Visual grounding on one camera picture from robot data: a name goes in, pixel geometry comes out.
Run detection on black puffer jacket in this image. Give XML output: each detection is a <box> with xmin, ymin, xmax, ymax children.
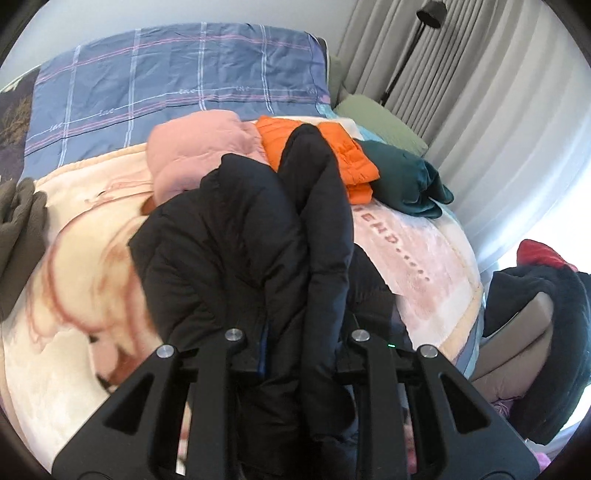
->
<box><xmin>129</xmin><ymin>124</ymin><xmax>412</xmax><ymax>479</ymax></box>

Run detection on black clothes pile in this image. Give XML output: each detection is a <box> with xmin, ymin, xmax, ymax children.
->
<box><xmin>472</xmin><ymin>265</ymin><xmax>590</xmax><ymax>445</ymax></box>

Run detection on cream printed bed blanket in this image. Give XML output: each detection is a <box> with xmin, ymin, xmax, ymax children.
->
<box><xmin>1</xmin><ymin>142</ymin><xmax>483</xmax><ymax>469</ymax></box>

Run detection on orange puffer jacket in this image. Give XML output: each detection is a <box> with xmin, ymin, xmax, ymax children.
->
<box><xmin>254</xmin><ymin>116</ymin><xmax>380</xmax><ymax>205</ymax></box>

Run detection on pink folded garment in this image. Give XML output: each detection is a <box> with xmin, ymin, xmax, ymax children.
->
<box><xmin>146</xmin><ymin>110</ymin><xmax>267</xmax><ymax>205</ymax></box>

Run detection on dark green folded garment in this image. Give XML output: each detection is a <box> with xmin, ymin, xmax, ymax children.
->
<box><xmin>359</xmin><ymin>140</ymin><xmax>455</xmax><ymax>219</ymax></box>

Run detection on light green pillow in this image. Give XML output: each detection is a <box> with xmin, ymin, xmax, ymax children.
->
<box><xmin>334</xmin><ymin>94</ymin><xmax>429</xmax><ymax>157</ymax></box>

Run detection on brown fleece garment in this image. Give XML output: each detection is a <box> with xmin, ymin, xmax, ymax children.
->
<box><xmin>0</xmin><ymin>178</ymin><xmax>48</xmax><ymax>321</ymax></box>

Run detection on red garment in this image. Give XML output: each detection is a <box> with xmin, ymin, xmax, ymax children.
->
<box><xmin>516</xmin><ymin>239</ymin><xmax>578</xmax><ymax>272</ymax></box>

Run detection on blue plaid quilt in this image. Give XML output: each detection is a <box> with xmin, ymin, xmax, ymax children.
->
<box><xmin>22</xmin><ymin>22</ymin><xmax>331</xmax><ymax>179</ymax></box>

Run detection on beige curtain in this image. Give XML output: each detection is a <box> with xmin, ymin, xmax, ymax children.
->
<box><xmin>338</xmin><ymin>1</ymin><xmax>590</xmax><ymax>272</ymax></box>

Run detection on dark floral pillow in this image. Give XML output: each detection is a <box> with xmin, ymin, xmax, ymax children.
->
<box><xmin>0</xmin><ymin>67</ymin><xmax>40</xmax><ymax>183</ymax></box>

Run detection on black floor lamp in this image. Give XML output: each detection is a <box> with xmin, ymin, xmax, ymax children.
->
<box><xmin>380</xmin><ymin>0</ymin><xmax>448</xmax><ymax>106</ymax></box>

